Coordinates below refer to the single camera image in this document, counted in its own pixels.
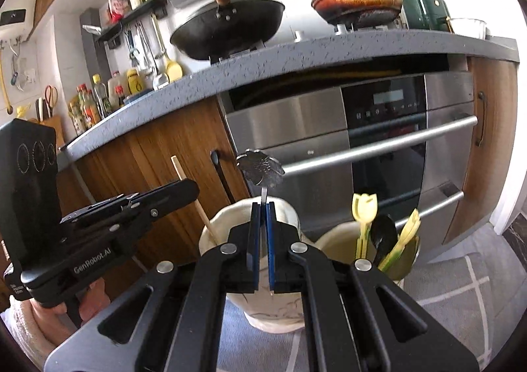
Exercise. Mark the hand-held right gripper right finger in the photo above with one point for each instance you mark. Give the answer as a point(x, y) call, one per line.
point(271, 248)

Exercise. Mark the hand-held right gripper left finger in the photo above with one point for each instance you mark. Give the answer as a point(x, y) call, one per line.
point(256, 248)

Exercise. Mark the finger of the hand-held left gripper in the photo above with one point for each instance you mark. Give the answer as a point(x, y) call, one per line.
point(164, 201)
point(123, 197)

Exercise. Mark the wooden chopstick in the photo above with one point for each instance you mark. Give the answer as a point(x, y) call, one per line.
point(177, 168)

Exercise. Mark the cream floral ceramic utensil holder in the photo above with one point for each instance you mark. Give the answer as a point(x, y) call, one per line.
point(333, 244)

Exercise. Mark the silver flower-headed spoon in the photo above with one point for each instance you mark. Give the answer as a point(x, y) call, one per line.
point(260, 168)

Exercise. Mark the yellow tulip-shaped plastic utensil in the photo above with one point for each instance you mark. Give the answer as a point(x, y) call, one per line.
point(364, 205)
point(411, 224)

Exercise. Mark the black plastic spoon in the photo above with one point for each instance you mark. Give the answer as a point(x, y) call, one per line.
point(383, 232)

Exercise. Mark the person's left forearm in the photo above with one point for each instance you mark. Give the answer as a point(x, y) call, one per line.
point(24, 333)

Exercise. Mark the person's left hand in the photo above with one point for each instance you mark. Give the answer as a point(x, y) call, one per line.
point(92, 300)

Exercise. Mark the wooden cabinet door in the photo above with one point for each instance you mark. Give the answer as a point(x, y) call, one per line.
point(494, 117)
point(181, 137)
point(103, 174)

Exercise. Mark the wooden knife block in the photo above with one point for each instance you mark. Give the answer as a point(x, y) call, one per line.
point(51, 129)

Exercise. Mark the cream ceramic holder tray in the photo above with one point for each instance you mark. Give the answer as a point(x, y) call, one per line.
point(269, 326)

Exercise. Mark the red scissors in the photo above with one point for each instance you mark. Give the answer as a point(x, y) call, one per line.
point(50, 98)

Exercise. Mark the row of condiment bottles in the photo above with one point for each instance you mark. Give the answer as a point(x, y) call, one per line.
point(103, 98)

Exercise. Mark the stainless steel oven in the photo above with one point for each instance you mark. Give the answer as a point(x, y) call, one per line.
point(296, 141)

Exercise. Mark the yellow spatula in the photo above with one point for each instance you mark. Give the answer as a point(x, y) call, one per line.
point(173, 69)

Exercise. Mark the grey speckled countertop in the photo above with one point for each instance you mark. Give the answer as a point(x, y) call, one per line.
point(247, 71)

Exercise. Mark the black gas stove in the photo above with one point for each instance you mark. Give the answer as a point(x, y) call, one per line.
point(234, 52)

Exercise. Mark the white water heater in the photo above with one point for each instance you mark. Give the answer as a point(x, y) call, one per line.
point(18, 14)

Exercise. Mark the grey plaid tablecloth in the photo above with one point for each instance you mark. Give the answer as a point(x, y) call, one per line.
point(444, 302)

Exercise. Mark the green air fryer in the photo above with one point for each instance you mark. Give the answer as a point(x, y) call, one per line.
point(424, 10)

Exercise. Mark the glass bowl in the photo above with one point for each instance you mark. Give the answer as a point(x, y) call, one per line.
point(467, 27)

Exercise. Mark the black wall shelf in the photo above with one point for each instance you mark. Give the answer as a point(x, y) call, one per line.
point(136, 18)

